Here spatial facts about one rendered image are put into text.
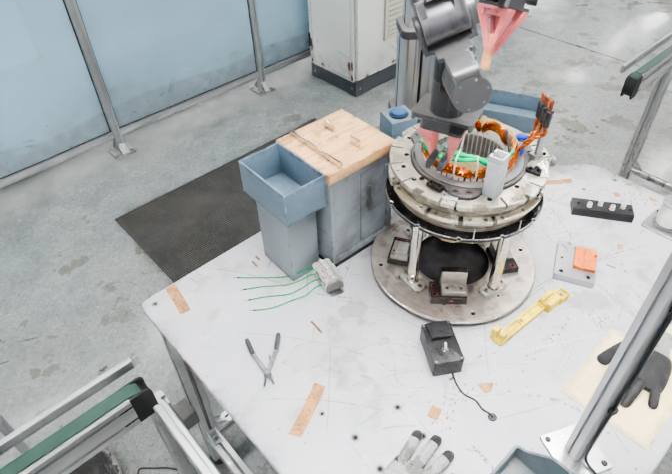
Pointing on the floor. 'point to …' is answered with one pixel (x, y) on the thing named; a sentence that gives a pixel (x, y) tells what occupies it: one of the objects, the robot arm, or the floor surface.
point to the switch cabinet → (354, 26)
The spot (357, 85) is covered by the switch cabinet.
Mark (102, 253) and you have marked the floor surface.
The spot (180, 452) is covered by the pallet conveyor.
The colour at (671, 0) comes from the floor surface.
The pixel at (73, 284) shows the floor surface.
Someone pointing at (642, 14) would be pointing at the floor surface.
